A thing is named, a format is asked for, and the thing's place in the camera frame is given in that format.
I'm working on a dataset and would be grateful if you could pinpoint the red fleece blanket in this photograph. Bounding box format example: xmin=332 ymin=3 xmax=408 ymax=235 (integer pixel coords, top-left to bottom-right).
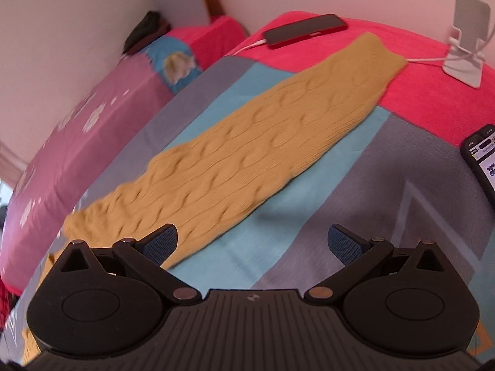
xmin=231 ymin=11 xmax=495 ymax=146

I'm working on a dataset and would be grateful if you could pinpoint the white phone stand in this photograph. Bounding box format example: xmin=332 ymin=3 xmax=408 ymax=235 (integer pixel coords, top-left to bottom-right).
xmin=442 ymin=0 xmax=492 ymax=89

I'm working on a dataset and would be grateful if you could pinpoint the black smartphone lit screen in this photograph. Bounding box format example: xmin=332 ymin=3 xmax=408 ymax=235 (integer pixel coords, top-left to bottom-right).
xmin=460 ymin=124 xmax=495 ymax=205

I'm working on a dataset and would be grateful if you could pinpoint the mustard cable-knit sweater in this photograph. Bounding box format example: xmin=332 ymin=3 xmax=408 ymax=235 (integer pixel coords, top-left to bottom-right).
xmin=21 ymin=32 xmax=409 ymax=366

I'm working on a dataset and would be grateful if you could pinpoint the white charging cable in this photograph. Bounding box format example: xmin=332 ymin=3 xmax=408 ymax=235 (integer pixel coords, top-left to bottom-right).
xmin=227 ymin=23 xmax=495 ymax=65

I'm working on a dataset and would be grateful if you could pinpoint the red smartphone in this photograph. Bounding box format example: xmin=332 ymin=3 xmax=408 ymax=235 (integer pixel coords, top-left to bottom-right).
xmin=263 ymin=14 xmax=348 ymax=49

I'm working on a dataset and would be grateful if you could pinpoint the pink floral bed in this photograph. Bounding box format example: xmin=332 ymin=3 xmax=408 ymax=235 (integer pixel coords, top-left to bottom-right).
xmin=1 ymin=16 xmax=246 ymax=296

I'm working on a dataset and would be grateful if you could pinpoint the grey and blue bedsheet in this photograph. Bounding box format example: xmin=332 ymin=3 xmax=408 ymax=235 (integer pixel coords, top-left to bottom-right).
xmin=0 ymin=55 xmax=495 ymax=368

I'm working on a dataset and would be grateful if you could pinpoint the dark folded clothes pile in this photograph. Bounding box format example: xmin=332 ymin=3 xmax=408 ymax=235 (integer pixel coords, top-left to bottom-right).
xmin=123 ymin=11 xmax=171 ymax=55

